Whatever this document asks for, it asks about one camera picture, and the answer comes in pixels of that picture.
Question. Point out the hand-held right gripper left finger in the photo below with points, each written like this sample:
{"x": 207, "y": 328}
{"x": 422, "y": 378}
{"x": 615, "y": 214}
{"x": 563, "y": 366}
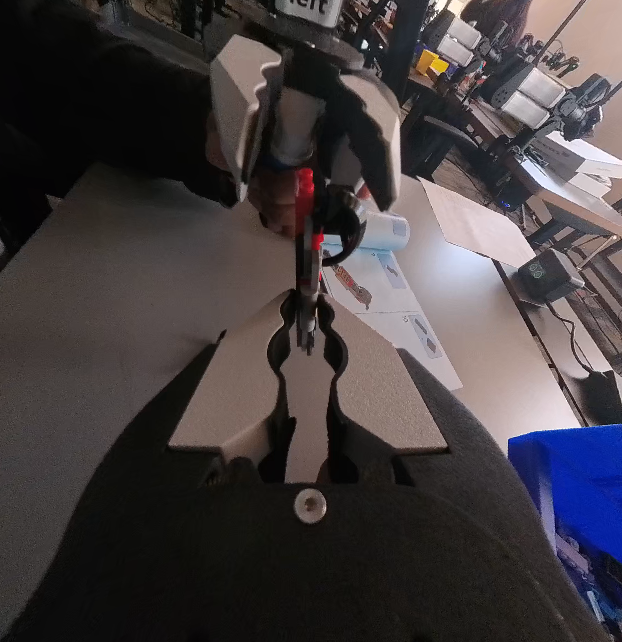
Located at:
{"x": 225, "y": 396}

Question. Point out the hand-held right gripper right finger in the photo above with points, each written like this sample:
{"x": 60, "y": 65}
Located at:
{"x": 386, "y": 401}

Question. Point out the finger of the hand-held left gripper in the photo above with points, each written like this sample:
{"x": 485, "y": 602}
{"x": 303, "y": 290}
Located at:
{"x": 383, "y": 140}
{"x": 238, "y": 100}

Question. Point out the grey red toy brick model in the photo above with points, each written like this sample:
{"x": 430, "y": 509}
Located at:
{"x": 307, "y": 261}

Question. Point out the person's left forearm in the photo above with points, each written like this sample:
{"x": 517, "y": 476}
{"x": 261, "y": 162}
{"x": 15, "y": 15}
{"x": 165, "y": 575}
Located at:
{"x": 115, "y": 100}

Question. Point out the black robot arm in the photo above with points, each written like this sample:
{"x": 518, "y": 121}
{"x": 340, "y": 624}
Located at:
{"x": 501, "y": 80}
{"x": 577, "y": 110}

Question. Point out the grey-brown desk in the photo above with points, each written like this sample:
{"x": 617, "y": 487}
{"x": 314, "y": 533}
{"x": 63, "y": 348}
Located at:
{"x": 115, "y": 301}

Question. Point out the dark side desk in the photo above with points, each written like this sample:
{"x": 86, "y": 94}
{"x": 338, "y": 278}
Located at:
{"x": 556, "y": 351}

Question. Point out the person's left hand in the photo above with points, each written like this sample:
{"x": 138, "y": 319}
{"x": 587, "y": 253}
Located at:
{"x": 278, "y": 200}

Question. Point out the black office chair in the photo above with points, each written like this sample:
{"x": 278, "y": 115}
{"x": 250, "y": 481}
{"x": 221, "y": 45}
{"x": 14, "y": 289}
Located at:
{"x": 398, "y": 50}

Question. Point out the yellow storage bin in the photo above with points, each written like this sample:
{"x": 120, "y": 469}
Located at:
{"x": 429, "y": 62}

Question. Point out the brick instruction booklet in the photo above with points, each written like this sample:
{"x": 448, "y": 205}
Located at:
{"x": 391, "y": 301}

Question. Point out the white paper sheet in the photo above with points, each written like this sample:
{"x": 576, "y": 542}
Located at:
{"x": 476, "y": 225}

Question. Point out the computer with coloured lights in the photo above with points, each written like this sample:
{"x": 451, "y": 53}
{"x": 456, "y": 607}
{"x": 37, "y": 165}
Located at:
{"x": 506, "y": 200}

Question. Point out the large flat white box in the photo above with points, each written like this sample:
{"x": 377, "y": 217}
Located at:
{"x": 582, "y": 155}

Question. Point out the dark cube device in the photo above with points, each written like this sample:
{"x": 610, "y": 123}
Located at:
{"x": 546, "y": 276}

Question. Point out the background work table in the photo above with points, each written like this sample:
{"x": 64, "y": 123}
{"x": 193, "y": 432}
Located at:
{"x": 582, "y": 205}

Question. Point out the blue plastic bin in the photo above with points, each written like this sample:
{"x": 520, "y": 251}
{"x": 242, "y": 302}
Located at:
{"x": 582, "y": 476}

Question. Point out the black rectangular device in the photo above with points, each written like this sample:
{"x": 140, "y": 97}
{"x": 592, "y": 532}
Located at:
{"x": 607, "y": 396}

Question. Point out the pile of mixed toy bricks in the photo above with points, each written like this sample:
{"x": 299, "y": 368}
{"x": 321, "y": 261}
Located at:
{"x": 602, "y": 592}

